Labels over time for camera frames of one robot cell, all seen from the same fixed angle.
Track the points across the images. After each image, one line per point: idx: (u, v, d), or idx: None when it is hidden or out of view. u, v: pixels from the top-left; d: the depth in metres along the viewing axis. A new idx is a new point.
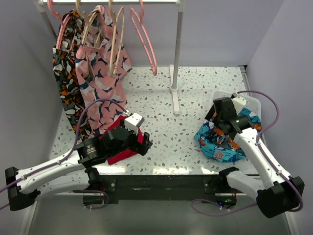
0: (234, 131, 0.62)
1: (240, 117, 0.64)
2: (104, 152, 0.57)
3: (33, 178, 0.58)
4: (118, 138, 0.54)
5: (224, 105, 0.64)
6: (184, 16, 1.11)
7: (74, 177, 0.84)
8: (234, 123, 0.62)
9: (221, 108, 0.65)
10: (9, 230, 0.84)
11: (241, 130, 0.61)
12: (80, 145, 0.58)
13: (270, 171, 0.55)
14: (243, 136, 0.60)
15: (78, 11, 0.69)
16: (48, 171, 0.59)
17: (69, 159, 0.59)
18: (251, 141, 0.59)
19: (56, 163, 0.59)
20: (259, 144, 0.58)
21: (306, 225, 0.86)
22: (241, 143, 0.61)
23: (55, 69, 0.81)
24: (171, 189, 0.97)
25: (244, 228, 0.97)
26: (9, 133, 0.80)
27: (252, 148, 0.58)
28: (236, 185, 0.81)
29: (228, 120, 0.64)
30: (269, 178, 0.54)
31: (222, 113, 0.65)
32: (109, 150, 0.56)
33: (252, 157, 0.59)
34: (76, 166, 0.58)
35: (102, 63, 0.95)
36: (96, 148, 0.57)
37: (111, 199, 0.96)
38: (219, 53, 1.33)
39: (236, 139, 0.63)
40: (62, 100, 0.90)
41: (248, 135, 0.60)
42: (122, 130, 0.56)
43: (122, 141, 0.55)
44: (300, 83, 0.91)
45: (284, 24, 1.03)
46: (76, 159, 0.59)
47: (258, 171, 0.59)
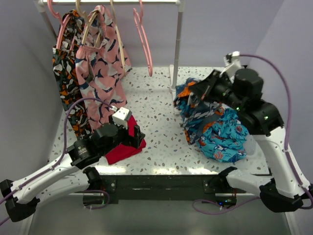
0: (260, 128, 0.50)
1: (266, 107, 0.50)
2: (97, 151, 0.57)
3: (29, 187, 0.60)
4: (107, 135, 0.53)
5: (253, 91, 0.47)
6: (184, 16, 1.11)
7: (73, 179, 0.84)
8: (262, 117, 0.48)
9: (248, 93, 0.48)
10: (9, 230, 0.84)
11: (269, 132, 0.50)
12: (71, 148, 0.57)
13: (293, 183, 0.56)
14: (271, 141, 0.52)
15: (78, 11, 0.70)
16: (40, 179, 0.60)
17: (62, 163, 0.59)
18: (278, 147, 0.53)
19: (49, 169, 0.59)
20: (286, 152, 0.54)
21: (307, 225, 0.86)
22: (266, 146, 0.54)
23: (55, 69, 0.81)
24: (171, 189, 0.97)
25: (245, 228, 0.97)
26: (9, 133, 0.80)
27: (279, 154, 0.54)
28: (237, 184, 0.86)
29: (252, 112, 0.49)
30: (290, 191, 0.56)
31: (248, 99, 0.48)
32: (100, 148, 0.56)
33: (273, 161, 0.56)
34: (70, 169, 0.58)
35: (102, 63, 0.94)
36: (87, 148, 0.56)
37: (111, 199, 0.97)
38: (219, 53, 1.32)
39: (260, 138, 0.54)
40: (62, 100, 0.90)
41: (276, 138, 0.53)
42: (110, 127, 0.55)
43: (112, 137, 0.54)
44: (300, 83, 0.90)
45: (284, 25, 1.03)
46: (69, 162, 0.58)
47: (274, 174, 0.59)
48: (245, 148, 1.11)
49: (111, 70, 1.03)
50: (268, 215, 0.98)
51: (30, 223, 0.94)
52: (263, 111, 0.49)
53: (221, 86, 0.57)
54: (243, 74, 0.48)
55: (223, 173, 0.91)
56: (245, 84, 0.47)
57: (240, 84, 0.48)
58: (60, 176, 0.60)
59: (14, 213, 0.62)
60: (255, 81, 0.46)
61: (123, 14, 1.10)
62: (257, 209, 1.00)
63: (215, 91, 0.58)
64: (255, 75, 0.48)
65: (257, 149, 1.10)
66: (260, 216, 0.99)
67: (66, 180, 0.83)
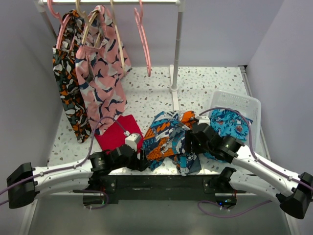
0: (229, 156, 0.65)
1: (227, 140, 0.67)
2: (110, 166, 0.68)
3: (50, 176, 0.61)
4: (124, 154, 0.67)
5: (208, 135, 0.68)
6: (184, 16, 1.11)
7: None
8: (225, 148, 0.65)
9: (206, 138, 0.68)
10: (8, 229, 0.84)
11: (236, 153, 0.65)
12: (94, 155, 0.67)
13: (282, 180, 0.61)
14: (242, 158, 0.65)
15: (78, 11, 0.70)
16: (63, 173, 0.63)
17: (83, 166, 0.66)
18: (250, 160, 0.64)
19: (72, 166, 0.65)
20: (258, 160, 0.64)
21: (309, 226, 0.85)
22: (241, 164, 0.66)
23: (55, 69, 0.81)
24: (171, 189, 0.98)
25: (243, 227, 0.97)
26: (9, 132, 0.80)
27: (254, 165, 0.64)
28: (241, 187, 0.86)
29: (218, 148, 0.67)
30: (286, 187, 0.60)
31: (209, 141, 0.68)
32: (116, 163, 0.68)
33: (257, 172, 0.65)
34: (88, 173, 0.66)
35: (102, 63, 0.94)
36: (104, 161, 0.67)
37: (111, 199, 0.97)
38: (218, 53, 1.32)
39: (235, 162, 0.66)
40: (62, 100, 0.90)
41: (244, 155, 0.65)
42: (128, 149, 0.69)
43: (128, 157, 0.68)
44: (300, 84, 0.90)
45: (283, 25, 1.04)
46: (89, 167, 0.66)
47: (269, 182, 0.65)
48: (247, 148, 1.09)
49: (111, 70, 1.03)
50: (268, 215, 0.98)
51: (30, 222, 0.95)
52: (224, 144, 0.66)
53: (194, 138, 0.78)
54: (195, 128, 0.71)
55: (223, 177, 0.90)
56: (199, 134, 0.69)
57: (199, 135, 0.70)
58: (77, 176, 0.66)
59: (22, 199, 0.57)
60: (204, 129, 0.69)
61: (123, 15, 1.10)
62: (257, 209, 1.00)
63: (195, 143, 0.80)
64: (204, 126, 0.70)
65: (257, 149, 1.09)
66: (259, 216, 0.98)
67: None
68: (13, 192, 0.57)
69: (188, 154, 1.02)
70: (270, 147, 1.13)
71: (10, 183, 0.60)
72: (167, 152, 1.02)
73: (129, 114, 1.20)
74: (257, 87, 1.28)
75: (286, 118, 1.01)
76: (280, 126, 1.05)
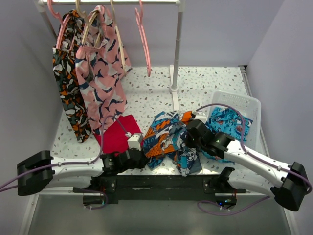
0: (220, 151, 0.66)
1: (218, 136, 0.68)
2: (118, 168, 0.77)
3: (66, 169, 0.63)
4: (133, 158, 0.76)
5: (199, 131, 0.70)
6: (184, 16, 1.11)
7: None
8: (216, 144, 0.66)
9: (199, 133, 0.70)
10: (8, 230, 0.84)
11: (226, 148, 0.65)
12: (104, 155, 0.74)
13: (272, 170, 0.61)
14: (231, 151, 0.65)
15: (78, 11, 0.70)
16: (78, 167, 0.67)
17: (96, 164, 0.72)
18: (240, 152, 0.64)
19: (86, 162, 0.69)
20: (247, 152, 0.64)
21: (309, 226, 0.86)
22: (232, 157, 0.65)
23: (55, 69, 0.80)
24: (171, 189, 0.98)
25: (244, 228, 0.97)
26: (9, 131, 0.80)
27: (244, 157, 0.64)
28: (241, 186, 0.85)
29: (210, 144, 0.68)
30: (276, 177, 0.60)
31: (201, 137, 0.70)
32: (123, 166, 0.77)
33: (248, 165, 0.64)
34: (99, 171, 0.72)
35: (102, 63, 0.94)
36: (113, 162, 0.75)
37: (110, 199, 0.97)
38: (218, 53, 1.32)
39: (227, 156, 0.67)
40: (62, 100, 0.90)
41: (234, 149, 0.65)
42: (136, 153, 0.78)
43: (135, 160, 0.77)
44: (300, 84, 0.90)
45: (283, 25, 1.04)
46: (100, 166, 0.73)
47: (260, 174, 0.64)
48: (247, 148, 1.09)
49: (111, 70, 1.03)
50: (268, 215, 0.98)
51: (30, 222, 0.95)
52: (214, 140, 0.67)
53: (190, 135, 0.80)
54: (188, 124, 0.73)
55: (223, 177, 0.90)
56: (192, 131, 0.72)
57: (192, 132, 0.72)
58: (88, 172, 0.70)
59: (34, 187, 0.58)
60: (197, 125, 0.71)
61: (123, 15, 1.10)
62: (257, 209, 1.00)
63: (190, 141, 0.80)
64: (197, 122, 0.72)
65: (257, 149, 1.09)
66: (259, 216, 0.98)
67: None
68: (30, 178, 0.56)
69: (188, 154, 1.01)
70: (270, 147, 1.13)
71: (22, 169, 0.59)
72: (168, 149, 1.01)
73: (129, 114, 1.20)
74: (257, 87, 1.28)
75: (286, 118, 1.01)
76: (280, 126, 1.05)
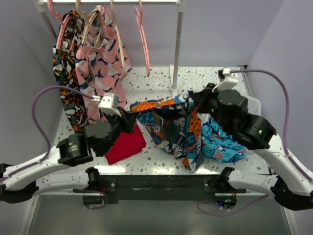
0: (258, 145, 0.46)
1: (255, 121, 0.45)
2: (88, 150, 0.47)
3: (17, 177, 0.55)
4: (96, 136, 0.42)
5: (240, 113, 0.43)
6: (184, 16, 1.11)
7: (74, 176, 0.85)
8: (256, 133, 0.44)
9: (237, 115, 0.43)
10: (8, 230, 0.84)
11: (268, 144, 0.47)
12: (62, 143, 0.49)
13: (304, 181, 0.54)
14: (275, 152, 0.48)
15: (78, 11, 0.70)
16: (30, 170, 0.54)
17: (50, 158, 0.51)
18: (282, 155, 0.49)
19: (36, 162, 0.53)
20: (289, 156, 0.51)
21: (308, 226, 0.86)
22: (269, 157, 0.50)
23: (55, 69, 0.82)
24: (171, 189, 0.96)
25: (244, 227, 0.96)
26: (9, 131, 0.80)
27: (284, 162, 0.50)
28: (240, 186, 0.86)
29: (247, 132, 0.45)
30: (304, 189, 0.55)
31: (239, 121, 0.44)
32: (93, 147, 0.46)
33: (281, 169, 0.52)
34: (57, 165, 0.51)
35: (102, 63, 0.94)
36: (78, 144, 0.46)
37: (111, 199, 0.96)
38: (218, 53, 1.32)
39: (260, 151, 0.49)
40: (62, 100, 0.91)
41: (277, 148, 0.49)
42: (104, 125, 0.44)
43: (105, 139, 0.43)
44: (300, 83, 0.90)
45: (284, 25, 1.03)
46: (55, 159, 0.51)
47: (283, 177, 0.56)
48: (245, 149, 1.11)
49: (111, 70, 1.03)
50: (268, 215, 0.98)
51: (30, 222, 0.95)
52: (254, 126, 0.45)
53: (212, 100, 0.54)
54: (225, 97, 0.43)
55: (223, 177, 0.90)
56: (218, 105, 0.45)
57: (226, 109, 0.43)
58: (47, 171, 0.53)
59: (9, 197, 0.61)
60: (239, 101, 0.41)
61: (123, 15, 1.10)
62: (257, 209, 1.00)
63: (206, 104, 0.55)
64: (236, 94, 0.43)
65: None
66: (259, 216, 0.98)
67: (66, 176, 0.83)
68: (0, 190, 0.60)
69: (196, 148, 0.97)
70: None
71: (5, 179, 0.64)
72: (167, 102, 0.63)
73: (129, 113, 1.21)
74: (257, 87, 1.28)
75: None
76: (280, 126, 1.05)
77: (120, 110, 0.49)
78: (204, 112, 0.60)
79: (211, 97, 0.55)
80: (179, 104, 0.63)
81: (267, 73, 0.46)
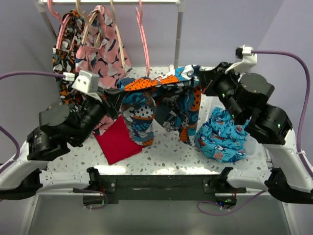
0: (273, 139, 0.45)
1: (271, 112, 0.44)
2: (54, 142, 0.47)
3: (1, 177, 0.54)
4: (51, 123, 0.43)
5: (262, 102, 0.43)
6: (184, 16, 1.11)
7: (76, 175, 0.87)
8: (276, 127, 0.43)
9: (261, 102, 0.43)
10: (8, 230, 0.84)
11: (284, 140, 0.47)
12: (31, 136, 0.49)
13: (308, 179, 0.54)
14: (287, 147, 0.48)
15: (78, 11, 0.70)
16: (9, 169, 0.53)
17: (22, 155, 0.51)
18: (293, 151, 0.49)
19: (11, 161, 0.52)
20: (301, 153, 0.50)
21: (308, 226, 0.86)
22: (280, 150, 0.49)
23: (55, 69, 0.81)
24: (171, 189, 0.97)
25: (244, 228, 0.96)
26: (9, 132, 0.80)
27: (294, 158, 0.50)
28: (242, 185, 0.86)
29: (265, 125, 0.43)
30: (307, 186, 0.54)
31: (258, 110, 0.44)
32: (56, 137, 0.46)
33: (289, 164, 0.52)
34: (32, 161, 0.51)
35: (102, 63, 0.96)
36: (44, 136, 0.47)
37: (110, 199, 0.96)
38: (218, 53, 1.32)
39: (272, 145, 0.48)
40: (62, 101, 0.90)
41: (290, 143, 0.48)
42: (60, 111, 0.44)
43: (61, 127, 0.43)
44: None
45: (284, 24, 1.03)
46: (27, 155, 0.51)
47: (287, 172, 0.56)
48: (245, 149, 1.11)
49: (111, 70, 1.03)
50: (268, 215, 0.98)
51: (30, 222, 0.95)
52: (271, 118, 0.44)
53: (224, 84, 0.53)
54: (249, 84, 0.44)
55: (222, 177, 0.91)
56: (238, 89, 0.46)
57: (248, 96, 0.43)
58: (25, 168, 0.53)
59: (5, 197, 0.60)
60: (266, 89, 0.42)
61: (123, 15, 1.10)
62: (257, 209, 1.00)
63: (218, 88, 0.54)
64: (262, 82, 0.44)
65: (256, 149, 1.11)
66: (259, 216, 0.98)
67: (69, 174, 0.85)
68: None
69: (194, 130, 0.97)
70: None
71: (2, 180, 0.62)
72: (167, 80, 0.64)
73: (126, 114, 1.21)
74: None
75: None
76: None
77: (100, 96, 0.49)
78: (212, 95, 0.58)
79: (222, 79, 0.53)
80: (182, 82, 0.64)
81: (293, 57, 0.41)
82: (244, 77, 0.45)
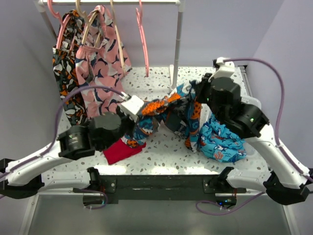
0: (249, 133, 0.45)
1: (248, 109, 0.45)
2: (90, 144, 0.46)
3: (19, 172, 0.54)
4: (104, 128, 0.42)
5: (231, 99, 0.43)
6: (184, 16, 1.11)
7: (77, 175, 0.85)
8: (248, 121, 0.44)
9: (229, 100, 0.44)
10: (8, 230, 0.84)
11: (258, 133, 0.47)
12: (62, 135, 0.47)
13: (294, 174, 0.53)
14: (263, 140, 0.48)
15: (78, 11, 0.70)
16: (31, 165, 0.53)
17: (50, 152, 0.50)
18: (272, 145, 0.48)
19: (35, 156, 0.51)
20: (281, 147, 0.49)
21: (308, 225, 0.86)
22: (259, 145, 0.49)
23: (55, 69, 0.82)
24: (171, 189, 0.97)
25: (244, 227, 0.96)
26: (10, 132, 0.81)
27: (274, 152, 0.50)
28: (240, 185, 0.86)
29: (238, 119, 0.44)
30: (295, 182, 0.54)
31: (231, 107, 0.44)
32: (97, 140, 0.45)
33: (273, 160, 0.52)
34: (58, 160, 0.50)
35: (102, 63, 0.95)
36: (80, 136, 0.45)
37: (110, 200, 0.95)
38: (218, 52, 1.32)
39: (250, 141, 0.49)
40: (62, 100, 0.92)
41: (266, 137, 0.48)
42: (111, 118, 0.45)
43: (111, 131, 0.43)
44: (300, 84, 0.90)
45: (284, 24, 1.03)
46: (56, 152, 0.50)
47: (275, 170, 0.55)
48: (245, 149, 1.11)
49: (111, 70, 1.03)
50: (268, 215, 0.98)
51: (30, 222, 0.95)
52: (246, 114, 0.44)
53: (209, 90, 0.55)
54: (218, 84, 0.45)
55: (222, 176, 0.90)
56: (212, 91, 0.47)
57: (217, 94, 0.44)
58: (48, 166, 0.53)
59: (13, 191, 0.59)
60: (232, 87, 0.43)
61: (123, 14, 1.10)
62: (257, 209, 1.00)
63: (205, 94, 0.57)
64: (230, 82, 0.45)
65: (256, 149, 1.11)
66: (259, 216, 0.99)
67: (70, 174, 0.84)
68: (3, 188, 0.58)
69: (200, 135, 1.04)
70: None
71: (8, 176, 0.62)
72: (171, 98, 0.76)
73: None
74: (257, 87, 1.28)
75: (286, 118, 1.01)
76: (281, 126, 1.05)
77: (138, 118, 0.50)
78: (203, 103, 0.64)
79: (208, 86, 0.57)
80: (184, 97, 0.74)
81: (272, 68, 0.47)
82: (214, 80, 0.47)
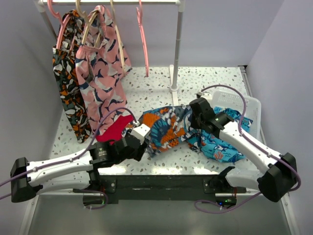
0: (216, 129, 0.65)
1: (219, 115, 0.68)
2: (113, 157, 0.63)
3: (44, 172, 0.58)
4: (130, 146, 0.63)
5: (201, 107, 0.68)
6: (184, 16, 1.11)
7: (75, 175, 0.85)
8: (214, 121, 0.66)
9: (200, 110, 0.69)
10: (8, 230, 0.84)
11: (223, 127, 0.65)
12: (93, 147, 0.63)
13: (260, 155, 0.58)
14: (227, 131, 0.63)
15: (78, 11, 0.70)
16: (58, 167, 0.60)
17: (81, 158, 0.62)
18: (235, 134, 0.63)
19: (68, 159, 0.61)
20: (243, 134, 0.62)
21: (308, 226, 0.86)
22: (227, 137, 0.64)
23: (55, 69, 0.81)
24: (171, 189, 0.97)
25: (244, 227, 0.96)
26: (10, 131, 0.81)
27: (238, 139, 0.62)
28: (238, 183, 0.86)
29: (208, 120, 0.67)
30: (263, 163, 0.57)
31: (201, 113, 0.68)
32: (120, 155, 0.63)
33: (241, 148, 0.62)
34: (87, 166, 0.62)
35: (102, 63, 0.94)
36: (107, 151, 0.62)
37: (110, 199, 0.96)
38: (218, 52, 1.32)
39: (222, 136, 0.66)
40: (62, 100, 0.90)
41: (231, 129, 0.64)
42: (133, 140, 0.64)
43: (134, 149, 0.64)
44: (300, 84, 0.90)
45: (284, 24, 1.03)
46: (87, 160, 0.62)
47: (251, 160, 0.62)
48: None
49: (111, 70, 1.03)
50: (267, 215, 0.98)
51: (30, 222, 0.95)
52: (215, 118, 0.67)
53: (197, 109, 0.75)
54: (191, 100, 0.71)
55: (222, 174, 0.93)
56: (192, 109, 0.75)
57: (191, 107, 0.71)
58: (74, 170, 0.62)
59: (20, 194, 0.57)
60: (200, 101, 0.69)
61: (123, 15, 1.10)
62: (257, 209, 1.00)
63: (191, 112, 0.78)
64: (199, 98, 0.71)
65: None
66: (259, 216, 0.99)
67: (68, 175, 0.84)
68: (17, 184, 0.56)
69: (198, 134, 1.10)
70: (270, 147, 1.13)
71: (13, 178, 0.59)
72: (179, 132, 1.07)
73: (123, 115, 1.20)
74: (257, 87, 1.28)
75: (286, 118, 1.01)
76: (280, 126, 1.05)
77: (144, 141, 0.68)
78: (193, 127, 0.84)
79: None
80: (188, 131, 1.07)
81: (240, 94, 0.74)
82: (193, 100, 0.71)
